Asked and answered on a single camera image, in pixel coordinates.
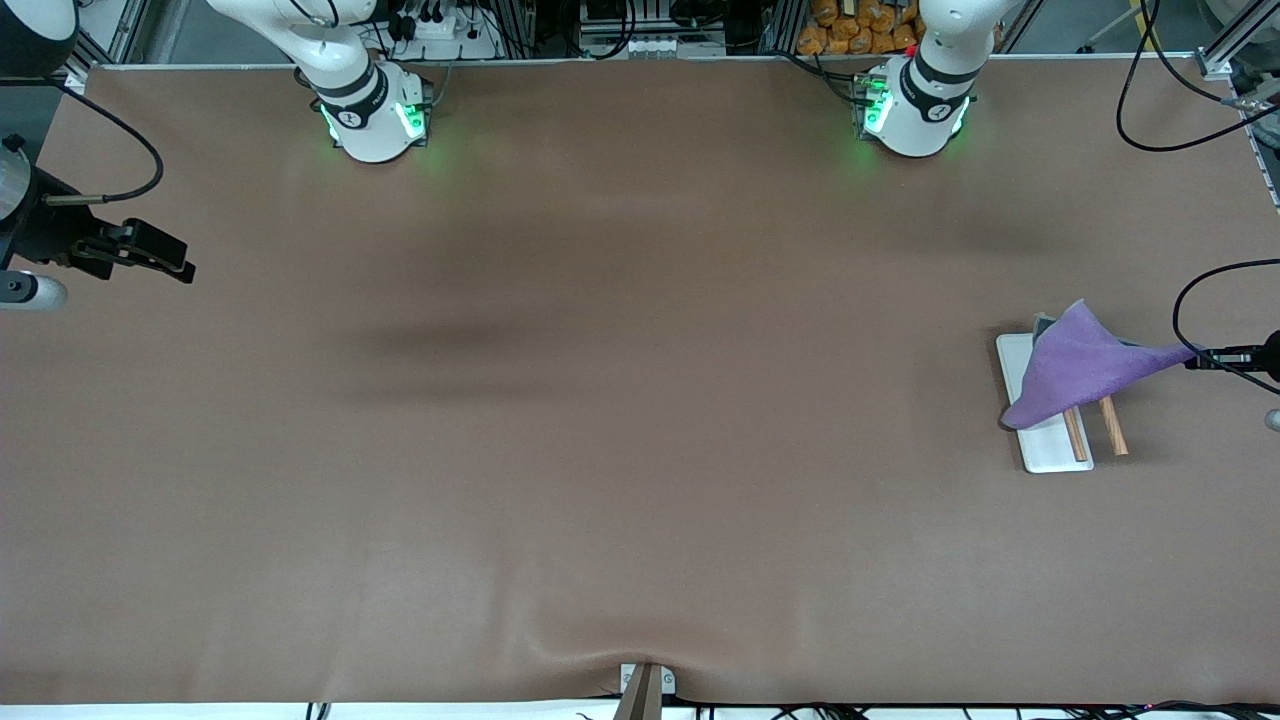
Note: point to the white rack with wooden bars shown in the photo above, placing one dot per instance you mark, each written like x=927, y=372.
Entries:
x=1050, y=450

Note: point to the brown table cover mat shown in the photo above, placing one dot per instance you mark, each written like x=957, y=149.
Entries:
x=640, y=500

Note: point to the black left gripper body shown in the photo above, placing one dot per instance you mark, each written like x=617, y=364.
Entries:
x=1273, y=356

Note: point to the aluminium frame profile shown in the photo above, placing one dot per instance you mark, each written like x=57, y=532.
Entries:
x=1225, y=45
x=95, y=45

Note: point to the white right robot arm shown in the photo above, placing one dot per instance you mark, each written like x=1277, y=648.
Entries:
x=350, y=90

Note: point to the white device with ports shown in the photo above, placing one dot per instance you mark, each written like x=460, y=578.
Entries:
x=655, y=46

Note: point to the purple towel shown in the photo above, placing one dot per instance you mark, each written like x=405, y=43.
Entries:
x=1080, y=370

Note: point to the metal bracket with brown post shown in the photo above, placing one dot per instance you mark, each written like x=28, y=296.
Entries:
x=645, y=690

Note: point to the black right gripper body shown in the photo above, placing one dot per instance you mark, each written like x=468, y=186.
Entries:
x=42, y=232

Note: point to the pile of orange snack packs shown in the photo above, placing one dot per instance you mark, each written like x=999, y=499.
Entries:
x=850, y=35

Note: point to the white power strip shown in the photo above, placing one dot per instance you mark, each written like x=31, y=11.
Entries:
x=450, y=30

